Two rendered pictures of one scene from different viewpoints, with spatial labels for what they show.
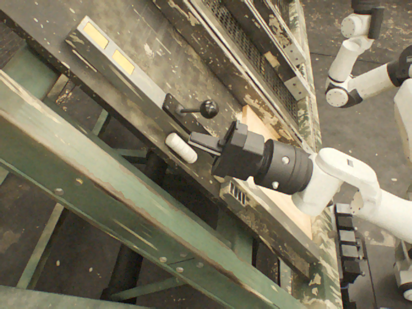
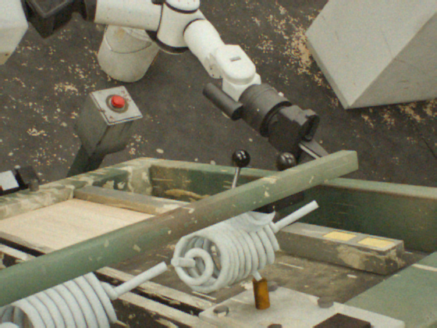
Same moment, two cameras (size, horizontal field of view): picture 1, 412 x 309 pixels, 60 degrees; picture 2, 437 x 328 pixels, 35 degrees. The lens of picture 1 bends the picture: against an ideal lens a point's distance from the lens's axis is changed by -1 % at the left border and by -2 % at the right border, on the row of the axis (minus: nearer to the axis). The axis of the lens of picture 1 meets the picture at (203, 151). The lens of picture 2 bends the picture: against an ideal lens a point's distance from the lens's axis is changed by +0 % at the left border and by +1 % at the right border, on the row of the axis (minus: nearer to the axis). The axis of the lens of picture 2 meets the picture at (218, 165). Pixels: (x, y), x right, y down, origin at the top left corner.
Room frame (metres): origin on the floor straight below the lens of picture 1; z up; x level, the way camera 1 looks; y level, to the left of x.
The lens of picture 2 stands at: (1.44, 0.21, 2.35)
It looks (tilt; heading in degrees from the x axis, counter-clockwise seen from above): 46 degrees down; 199
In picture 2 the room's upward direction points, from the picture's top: 37 degrees clockwise
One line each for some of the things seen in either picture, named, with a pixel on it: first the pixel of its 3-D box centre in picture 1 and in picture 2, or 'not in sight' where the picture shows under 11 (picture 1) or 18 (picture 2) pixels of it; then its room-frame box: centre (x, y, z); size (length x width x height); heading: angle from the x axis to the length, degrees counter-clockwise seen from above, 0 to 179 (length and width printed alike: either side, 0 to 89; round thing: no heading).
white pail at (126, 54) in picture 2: not in sight; (139, 30); (-0.64, -1.24, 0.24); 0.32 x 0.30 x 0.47; 165
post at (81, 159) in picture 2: not in sight; (65, 204); (0.30, -0.55, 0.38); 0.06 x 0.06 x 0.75; 83
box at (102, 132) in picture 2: not in sight; (107, 123); (0.30, -0.55, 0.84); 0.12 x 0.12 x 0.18; 83
